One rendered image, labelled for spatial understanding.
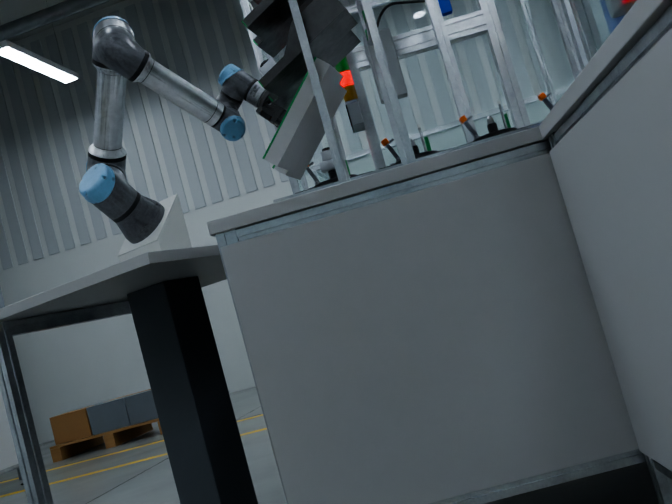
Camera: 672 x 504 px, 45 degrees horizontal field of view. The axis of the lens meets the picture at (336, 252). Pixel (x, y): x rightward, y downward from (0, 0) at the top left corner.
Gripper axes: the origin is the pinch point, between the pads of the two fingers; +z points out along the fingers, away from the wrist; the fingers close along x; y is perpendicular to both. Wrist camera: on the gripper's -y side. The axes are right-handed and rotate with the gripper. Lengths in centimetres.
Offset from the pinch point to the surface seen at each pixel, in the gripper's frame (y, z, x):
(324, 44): -12.6, -2.3, 43.7
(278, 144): 15, 3, 48
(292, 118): 8.3, 2.6, 49.2
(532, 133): -13, 53, 75
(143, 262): 57, -7, 56
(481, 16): -91, 11, -105
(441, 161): 2, 41, 75
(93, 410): 273, -132, -489
